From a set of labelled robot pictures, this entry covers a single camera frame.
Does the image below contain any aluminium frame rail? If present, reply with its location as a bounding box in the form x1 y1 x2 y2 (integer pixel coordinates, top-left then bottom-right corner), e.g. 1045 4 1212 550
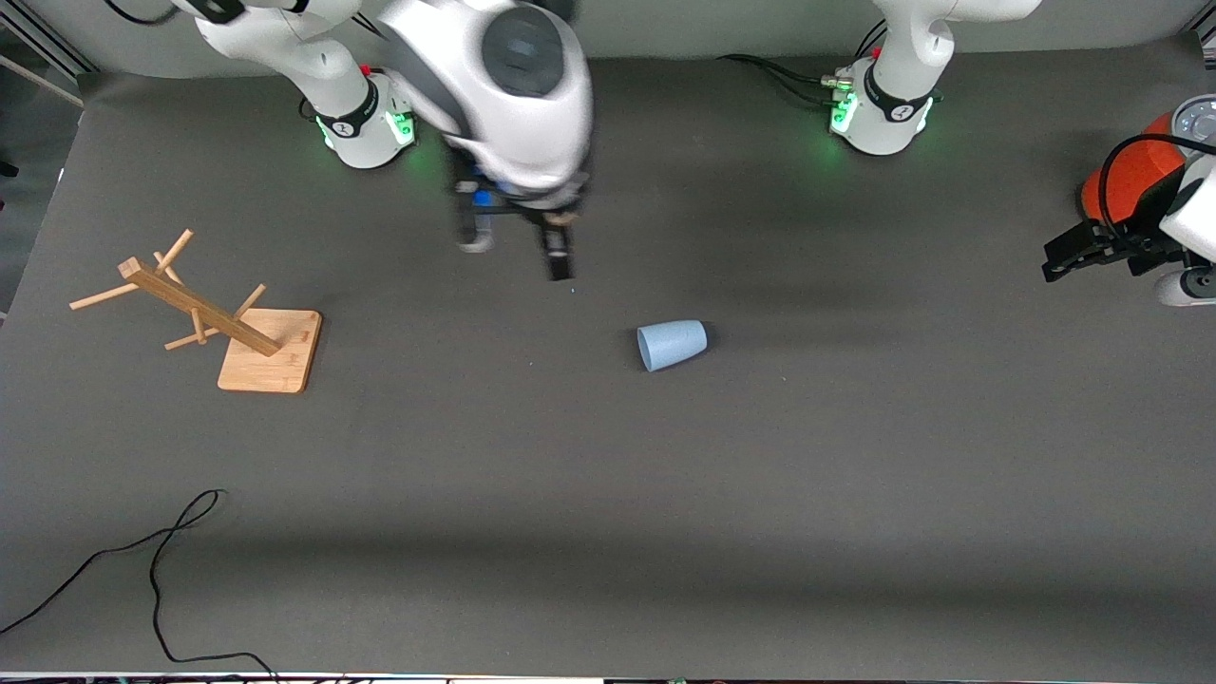
0 19 98 77

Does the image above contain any wooden cup rack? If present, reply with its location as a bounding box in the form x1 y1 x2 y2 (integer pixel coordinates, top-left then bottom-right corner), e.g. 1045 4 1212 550
69 228 323 394

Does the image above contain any light blue cup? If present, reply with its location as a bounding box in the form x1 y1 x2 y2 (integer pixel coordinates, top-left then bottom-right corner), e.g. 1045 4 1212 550
636 319 710 373

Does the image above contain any thin black table cable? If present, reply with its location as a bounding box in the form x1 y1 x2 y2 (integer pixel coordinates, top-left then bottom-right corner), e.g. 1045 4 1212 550
0 489 278 680

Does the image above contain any thin wooden strip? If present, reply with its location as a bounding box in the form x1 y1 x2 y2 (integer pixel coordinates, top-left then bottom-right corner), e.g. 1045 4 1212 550
0 54 86 107

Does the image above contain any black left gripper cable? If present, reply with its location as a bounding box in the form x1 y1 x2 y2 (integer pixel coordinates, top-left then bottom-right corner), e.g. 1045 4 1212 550
1097 133 1216 238

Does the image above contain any orange cylinder with grey top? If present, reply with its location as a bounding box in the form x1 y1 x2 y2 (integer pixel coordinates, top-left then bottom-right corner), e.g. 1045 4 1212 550
1080 95 1216 238

